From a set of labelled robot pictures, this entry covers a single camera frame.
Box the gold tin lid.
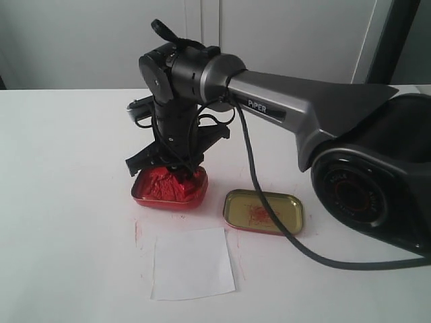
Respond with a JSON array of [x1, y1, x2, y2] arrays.
[[223, 189, 304, 236]]

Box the red ink pad tin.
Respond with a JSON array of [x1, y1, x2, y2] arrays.
[[131, 166, 209, 211]]

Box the white paper sheet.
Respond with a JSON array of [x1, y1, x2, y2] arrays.
[[151, 227, 236, 301]]

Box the red stamp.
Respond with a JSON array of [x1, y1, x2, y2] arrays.
[[170, 168, 194, 184]]

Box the white cabinet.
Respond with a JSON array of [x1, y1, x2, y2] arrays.
[[0, 0, 385, 90]]

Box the black cable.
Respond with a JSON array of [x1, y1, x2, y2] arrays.
[[150, 19, 431, 270]]

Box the dark vertical post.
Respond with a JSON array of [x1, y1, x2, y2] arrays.
[[365, 0, 431, 85]]

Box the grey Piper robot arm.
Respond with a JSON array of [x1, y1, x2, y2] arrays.
[[126, 43, 430, 256]]

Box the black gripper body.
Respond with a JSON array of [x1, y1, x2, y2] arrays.
[[125, 99, 230, 176]]

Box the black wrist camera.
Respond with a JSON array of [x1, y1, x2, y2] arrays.
[[126, 96, 154, 122]]

